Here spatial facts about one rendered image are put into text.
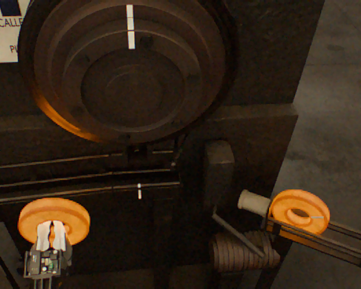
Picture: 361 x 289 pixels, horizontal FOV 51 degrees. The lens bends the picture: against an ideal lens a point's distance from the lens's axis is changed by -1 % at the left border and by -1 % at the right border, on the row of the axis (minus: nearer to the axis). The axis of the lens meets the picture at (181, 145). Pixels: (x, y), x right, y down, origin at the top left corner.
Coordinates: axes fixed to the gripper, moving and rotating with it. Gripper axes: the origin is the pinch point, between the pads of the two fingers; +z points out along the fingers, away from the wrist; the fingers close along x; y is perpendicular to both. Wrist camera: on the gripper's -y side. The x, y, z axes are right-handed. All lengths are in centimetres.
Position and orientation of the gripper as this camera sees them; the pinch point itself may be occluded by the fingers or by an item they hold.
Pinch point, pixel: (53, 219)
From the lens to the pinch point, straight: 92.9
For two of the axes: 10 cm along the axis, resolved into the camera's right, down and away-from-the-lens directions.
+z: -1.0, -8.8, 4.6
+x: -9.9, 0.5, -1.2
